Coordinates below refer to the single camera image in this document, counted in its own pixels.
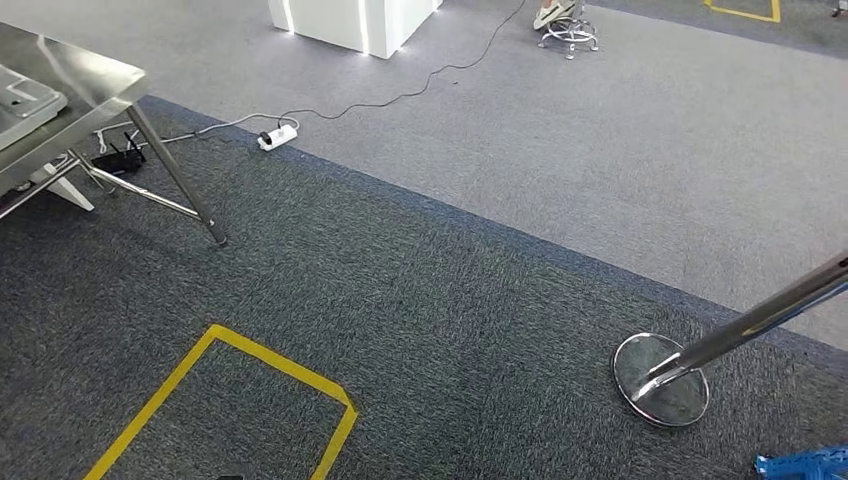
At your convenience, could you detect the steel workbench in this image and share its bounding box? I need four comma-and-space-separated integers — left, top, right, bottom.
0, 21, 229, 248

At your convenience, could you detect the blue metal shelf rack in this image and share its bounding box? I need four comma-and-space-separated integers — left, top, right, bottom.
755, 447, 848, 480

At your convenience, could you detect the white power strip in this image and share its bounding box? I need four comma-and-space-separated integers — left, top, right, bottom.
256, 123, 299, 153

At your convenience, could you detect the yellow floor tape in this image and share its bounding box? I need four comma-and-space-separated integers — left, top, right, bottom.
702, 0, 782, 25
82, 323, 360, 480

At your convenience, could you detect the white box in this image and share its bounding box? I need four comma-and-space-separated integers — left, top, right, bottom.
267, 0, 444, 60

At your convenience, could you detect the grey chair base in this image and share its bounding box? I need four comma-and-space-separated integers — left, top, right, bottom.
537, 9, 600, 61

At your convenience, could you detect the person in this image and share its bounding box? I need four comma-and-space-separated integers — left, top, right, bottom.
532, 0, 579, 32

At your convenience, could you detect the black router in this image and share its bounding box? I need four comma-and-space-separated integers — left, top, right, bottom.
91, 131, 148, 178

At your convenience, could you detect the stamped metal plate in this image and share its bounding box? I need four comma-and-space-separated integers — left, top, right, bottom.
0, 64, 70, 152

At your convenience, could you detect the black power cable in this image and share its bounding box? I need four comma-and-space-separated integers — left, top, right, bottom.
278, 0, 529, 128

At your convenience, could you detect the white power cable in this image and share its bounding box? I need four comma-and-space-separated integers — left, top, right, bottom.
95, 112, 301, 152

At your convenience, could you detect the dark metal stanchion post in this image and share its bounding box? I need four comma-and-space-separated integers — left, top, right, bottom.
612, 250, 848, 429

